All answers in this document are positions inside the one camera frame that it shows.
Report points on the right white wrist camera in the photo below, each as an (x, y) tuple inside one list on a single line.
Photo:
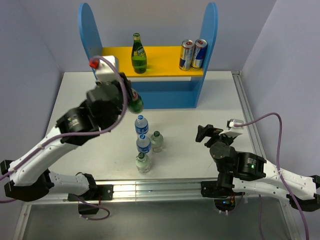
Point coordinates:
[(233, 130)]

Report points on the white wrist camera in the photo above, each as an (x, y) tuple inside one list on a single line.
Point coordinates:
[(102, 71), (233, 130)]

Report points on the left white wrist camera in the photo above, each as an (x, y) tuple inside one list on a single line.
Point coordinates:
[(102, 71)]

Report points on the right energy drink can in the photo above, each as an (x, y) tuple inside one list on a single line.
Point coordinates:
[(199, 53)]

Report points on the left energy drink can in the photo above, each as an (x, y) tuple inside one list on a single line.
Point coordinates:
[(186, 54)]

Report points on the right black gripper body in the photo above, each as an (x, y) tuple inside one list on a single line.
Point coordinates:
[(223, 138)]

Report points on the blue and yellow shelf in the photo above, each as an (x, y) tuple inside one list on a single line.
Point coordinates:
[(164, 85)]

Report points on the aluminium front rail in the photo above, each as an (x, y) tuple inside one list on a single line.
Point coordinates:
[(149, 190)]

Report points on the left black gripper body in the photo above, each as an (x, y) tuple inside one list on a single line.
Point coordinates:
[(121, 85)]

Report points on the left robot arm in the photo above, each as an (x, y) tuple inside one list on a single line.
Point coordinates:
[(29, 176)]

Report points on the aluminium side rail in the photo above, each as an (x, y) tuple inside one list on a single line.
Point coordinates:
[(248, 116)]

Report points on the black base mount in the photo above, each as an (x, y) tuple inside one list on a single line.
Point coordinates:
[(104, 192), (225, 199)]

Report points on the green glass bottle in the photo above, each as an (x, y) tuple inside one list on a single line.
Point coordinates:
[(138, 55), (135, 103)]

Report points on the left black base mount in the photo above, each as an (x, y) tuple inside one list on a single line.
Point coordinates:
[(104, 192)]

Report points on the energy drink can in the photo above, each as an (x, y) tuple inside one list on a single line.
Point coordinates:
[(186, 54), (199, 53)]

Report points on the blue-label water bottle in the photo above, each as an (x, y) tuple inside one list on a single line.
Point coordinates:
[(141, 125), (143, 144)]

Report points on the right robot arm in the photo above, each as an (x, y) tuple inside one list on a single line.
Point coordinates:
[(245, 172)]

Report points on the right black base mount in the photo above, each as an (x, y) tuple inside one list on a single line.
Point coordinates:
[(225, 199)]

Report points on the clear glass bottle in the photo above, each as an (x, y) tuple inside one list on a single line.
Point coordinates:
[(143, 162), (157, 141)]

